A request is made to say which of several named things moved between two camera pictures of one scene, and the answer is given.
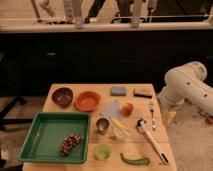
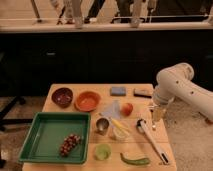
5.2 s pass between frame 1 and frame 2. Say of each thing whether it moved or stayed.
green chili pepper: stayed
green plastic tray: stayed
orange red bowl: stayed
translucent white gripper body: moved
